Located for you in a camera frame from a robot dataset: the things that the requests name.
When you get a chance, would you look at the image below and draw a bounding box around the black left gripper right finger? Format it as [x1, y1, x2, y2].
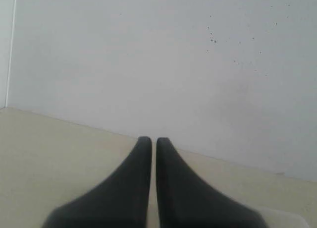
[156, 137, 267, 228]

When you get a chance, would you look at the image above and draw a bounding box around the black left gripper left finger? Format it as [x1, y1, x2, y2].
[43, 136, 152, 228]

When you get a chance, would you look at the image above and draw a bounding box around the clear plastic container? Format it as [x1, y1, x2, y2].
[255, 207, 310, 228]

